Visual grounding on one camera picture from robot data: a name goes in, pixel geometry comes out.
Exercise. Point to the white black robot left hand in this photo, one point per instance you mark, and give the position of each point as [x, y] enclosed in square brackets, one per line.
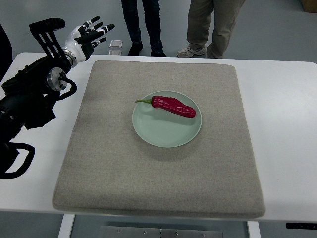
[81, 42]

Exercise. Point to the red chili pepper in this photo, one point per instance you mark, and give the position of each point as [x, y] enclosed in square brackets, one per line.
[170, 104]

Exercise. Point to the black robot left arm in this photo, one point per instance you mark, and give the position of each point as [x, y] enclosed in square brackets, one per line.
[30, 97]

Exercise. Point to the silver floor socket plate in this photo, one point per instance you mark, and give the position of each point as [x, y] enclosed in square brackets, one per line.
[116, 44]

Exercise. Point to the pale green plate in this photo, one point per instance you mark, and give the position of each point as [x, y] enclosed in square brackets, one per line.
[165, 129]

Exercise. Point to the beige felt mat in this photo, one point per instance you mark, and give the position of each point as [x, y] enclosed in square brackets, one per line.
[109, 169]

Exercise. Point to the person in khaki trousers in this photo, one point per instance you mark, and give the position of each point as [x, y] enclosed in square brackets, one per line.
[210, 26]

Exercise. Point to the white table leg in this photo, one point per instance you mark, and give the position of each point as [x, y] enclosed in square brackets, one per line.
[66, 226]

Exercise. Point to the cardboard box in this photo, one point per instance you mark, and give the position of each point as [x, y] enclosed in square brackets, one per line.
[309, 5]

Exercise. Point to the black table control panel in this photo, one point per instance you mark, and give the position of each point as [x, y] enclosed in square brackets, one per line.
[301, 226]

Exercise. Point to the metal table base plate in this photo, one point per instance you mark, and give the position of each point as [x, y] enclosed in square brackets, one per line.
[134, 232]

